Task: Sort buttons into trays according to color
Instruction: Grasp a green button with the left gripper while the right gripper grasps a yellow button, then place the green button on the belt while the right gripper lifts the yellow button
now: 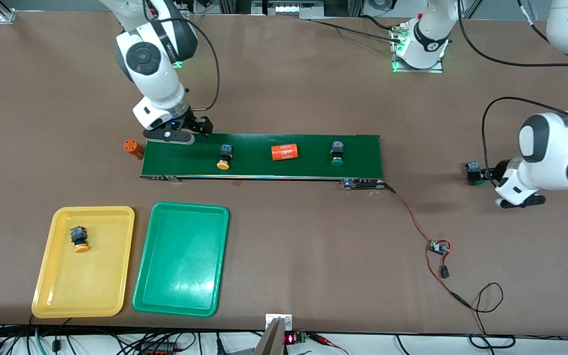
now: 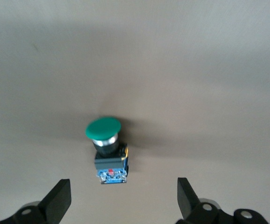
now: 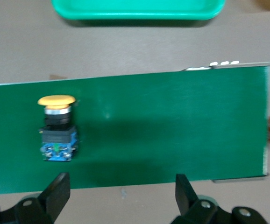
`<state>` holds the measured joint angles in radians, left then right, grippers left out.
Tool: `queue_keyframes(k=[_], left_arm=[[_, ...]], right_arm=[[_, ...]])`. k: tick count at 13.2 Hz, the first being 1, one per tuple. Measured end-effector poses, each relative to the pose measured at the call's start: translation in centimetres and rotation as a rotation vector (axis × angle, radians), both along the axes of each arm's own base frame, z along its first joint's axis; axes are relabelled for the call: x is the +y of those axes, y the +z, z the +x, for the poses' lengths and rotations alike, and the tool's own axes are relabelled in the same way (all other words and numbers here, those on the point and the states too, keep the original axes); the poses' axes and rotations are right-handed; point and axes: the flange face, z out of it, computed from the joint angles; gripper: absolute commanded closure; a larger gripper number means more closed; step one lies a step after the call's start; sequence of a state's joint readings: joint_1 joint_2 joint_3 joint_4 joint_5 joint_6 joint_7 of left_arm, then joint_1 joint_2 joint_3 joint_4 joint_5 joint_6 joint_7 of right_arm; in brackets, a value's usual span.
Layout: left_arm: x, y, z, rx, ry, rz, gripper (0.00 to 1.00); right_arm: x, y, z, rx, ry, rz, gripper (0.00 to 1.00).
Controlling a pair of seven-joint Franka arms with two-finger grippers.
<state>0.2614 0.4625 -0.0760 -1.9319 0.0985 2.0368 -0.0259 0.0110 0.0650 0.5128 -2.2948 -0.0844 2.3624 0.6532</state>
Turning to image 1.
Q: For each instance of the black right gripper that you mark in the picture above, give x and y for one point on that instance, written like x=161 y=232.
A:
x=198 y=124

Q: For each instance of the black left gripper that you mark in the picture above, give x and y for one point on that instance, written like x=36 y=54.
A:
x=497 y=173

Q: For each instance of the green mushroom push button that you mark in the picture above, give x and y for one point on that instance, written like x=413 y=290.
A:
x=337 y=150
x=472 y=167

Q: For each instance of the yellow mushroom push button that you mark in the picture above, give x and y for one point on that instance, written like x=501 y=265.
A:
x=79 y=236
x=224 y=154

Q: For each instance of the orange printed cylinder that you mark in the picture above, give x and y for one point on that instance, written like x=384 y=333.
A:
x=133 y=149
x=284 y=152

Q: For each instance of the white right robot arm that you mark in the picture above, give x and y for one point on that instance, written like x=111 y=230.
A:
x=151 y=74

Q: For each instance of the green conveyor belt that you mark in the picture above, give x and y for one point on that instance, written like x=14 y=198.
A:
x=254 y=162

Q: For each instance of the small controller circuit board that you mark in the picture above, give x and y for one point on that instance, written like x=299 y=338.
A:
x=438 y=247

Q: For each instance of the green plastic tray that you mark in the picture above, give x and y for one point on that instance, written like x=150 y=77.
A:
x=180 y=291

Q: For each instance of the yellow plastic tray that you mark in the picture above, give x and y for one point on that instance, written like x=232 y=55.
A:
x=84 y=286

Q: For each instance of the grey metal bar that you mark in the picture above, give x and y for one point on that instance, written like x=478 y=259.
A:
x=269 y=342

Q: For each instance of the orange connector block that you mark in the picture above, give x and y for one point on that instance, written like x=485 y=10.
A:
x=158 y=349

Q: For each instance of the red digit display module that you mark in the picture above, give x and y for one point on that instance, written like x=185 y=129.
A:
x=291 y=338

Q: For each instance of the red clip lead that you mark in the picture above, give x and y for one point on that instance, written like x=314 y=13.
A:
x=323 y=339

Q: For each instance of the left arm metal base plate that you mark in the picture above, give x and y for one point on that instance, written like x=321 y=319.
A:
x=419 y=70

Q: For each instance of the aluminium frame rack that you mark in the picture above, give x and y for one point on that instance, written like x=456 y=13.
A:
x=259 y=5

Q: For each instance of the silver metal bracket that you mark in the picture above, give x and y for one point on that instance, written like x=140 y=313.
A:
x=279 y=318

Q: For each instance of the aluminium profile bracket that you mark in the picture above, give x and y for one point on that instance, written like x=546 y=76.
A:
x=7 y=16

